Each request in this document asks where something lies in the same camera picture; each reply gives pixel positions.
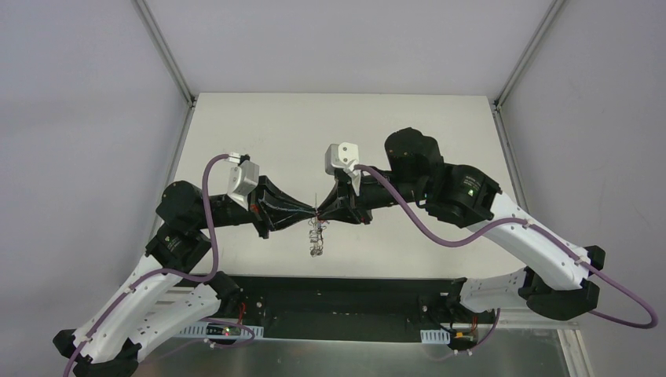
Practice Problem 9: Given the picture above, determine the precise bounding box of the left white cable duct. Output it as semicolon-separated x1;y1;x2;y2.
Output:
172;321;265;340

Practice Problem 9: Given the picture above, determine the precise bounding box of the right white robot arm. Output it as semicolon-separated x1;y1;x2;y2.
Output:
317;128;606;322

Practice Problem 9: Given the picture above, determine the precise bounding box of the white cable duct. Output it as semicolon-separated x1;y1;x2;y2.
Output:
419;328;451;345
172;321;265;340

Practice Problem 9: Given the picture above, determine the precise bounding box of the right aluminium frame post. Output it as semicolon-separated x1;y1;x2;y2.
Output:
493;0;569;111

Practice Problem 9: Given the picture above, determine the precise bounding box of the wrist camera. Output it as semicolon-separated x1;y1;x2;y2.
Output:
227;152;260;210
324;142;361;196

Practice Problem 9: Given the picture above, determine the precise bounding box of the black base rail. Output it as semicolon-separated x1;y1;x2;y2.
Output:
214;275;496;342

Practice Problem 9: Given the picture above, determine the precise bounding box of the right white cable duct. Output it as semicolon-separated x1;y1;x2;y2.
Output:
419;328;451;345

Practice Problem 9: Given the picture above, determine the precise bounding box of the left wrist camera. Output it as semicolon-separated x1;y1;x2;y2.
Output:
227;152;260;210

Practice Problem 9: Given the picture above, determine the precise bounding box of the left aluminium frame post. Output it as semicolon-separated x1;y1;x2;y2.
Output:
132;0;196;108

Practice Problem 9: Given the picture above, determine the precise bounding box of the aluminium frame post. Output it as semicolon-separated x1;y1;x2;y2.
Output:
493;0;569;111
132;0;196;108

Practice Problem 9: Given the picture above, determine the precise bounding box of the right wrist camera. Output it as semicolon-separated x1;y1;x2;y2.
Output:
324;142;361;196

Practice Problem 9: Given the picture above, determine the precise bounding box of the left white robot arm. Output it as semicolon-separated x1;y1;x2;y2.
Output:
53;176;317;376

